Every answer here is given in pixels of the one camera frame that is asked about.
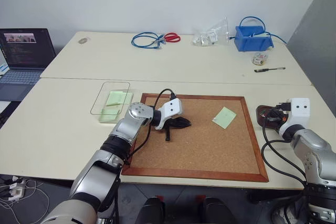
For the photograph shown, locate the long blue network cable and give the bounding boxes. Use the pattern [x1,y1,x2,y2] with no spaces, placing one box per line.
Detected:
[227,16,288,45]

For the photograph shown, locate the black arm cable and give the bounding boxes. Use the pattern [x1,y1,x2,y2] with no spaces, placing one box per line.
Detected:
[260,99,307,184]
[122,88,176,166]

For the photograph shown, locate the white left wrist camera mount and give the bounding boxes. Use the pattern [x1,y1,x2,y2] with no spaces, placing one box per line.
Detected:
[154,98,185,131]

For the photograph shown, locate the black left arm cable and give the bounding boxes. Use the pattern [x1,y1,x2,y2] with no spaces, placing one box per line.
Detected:
[122,88,176,166]

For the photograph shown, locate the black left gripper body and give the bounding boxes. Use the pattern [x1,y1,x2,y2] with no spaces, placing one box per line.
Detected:
[165,116,184,131]

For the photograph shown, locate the thin white floor cable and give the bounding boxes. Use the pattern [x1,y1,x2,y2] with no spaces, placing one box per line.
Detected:
[0,176,50,218]

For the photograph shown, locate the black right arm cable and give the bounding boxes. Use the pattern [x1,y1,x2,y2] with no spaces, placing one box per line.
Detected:
[260,99,307,184]

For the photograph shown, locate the white power strip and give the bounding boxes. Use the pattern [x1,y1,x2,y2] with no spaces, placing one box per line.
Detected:
[7,178,26,201]

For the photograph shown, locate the blue plastic storage bin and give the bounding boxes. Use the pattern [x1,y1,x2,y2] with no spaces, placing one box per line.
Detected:
[234,25,275,52]

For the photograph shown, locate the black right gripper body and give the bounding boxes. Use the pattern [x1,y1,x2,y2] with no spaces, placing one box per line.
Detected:
[269,108,287,125]

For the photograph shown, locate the green sticky note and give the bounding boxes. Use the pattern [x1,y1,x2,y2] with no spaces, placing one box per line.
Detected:
[100,106,123,123]
[106,91,127,107]
[212,106,237,130]

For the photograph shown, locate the clear bag of white parts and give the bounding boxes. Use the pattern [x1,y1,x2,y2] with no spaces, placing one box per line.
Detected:
[191,16,230,47]

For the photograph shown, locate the brown oval tray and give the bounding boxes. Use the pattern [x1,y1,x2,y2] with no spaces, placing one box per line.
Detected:
[256,104,290,134]

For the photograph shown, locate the red handled scissors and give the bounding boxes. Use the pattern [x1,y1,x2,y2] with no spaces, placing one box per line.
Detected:
[156,33,182,44]

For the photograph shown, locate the black pen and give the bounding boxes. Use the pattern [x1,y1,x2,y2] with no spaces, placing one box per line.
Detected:
[254,67,286,73]

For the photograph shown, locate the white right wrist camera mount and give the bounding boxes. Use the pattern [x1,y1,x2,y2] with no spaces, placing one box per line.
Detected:
[279,98,311,133]

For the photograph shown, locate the clear plastic box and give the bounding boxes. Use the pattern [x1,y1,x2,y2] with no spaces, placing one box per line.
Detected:
[90,81,140,124]

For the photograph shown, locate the coiled blue network cable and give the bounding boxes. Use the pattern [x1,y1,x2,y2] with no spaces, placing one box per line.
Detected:
[131,31,166,50]

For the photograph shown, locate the dark rounded shape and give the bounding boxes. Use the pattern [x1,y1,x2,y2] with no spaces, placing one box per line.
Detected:
[136,196,166,224]
[202,197,236,224]

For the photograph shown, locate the cork board with wooden frame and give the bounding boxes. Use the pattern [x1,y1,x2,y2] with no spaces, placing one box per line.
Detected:
[121,93,269,183]

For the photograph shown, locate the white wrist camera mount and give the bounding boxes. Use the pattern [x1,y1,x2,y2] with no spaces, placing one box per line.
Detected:
[154,98,185,131]
[279,98,311,133]

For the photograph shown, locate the open dark laptop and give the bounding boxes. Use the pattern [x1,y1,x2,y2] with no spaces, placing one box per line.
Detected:
[0,27,57,102]

